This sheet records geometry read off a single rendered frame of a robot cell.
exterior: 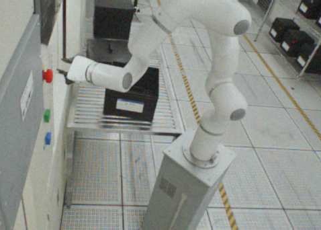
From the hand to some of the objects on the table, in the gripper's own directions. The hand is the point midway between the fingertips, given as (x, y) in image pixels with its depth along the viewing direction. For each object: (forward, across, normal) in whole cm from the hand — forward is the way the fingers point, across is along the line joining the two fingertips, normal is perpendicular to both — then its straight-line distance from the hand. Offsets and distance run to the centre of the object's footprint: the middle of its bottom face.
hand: (64, 66), depth 121 cm
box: (+62, -61, +89) cm, 124 cm away
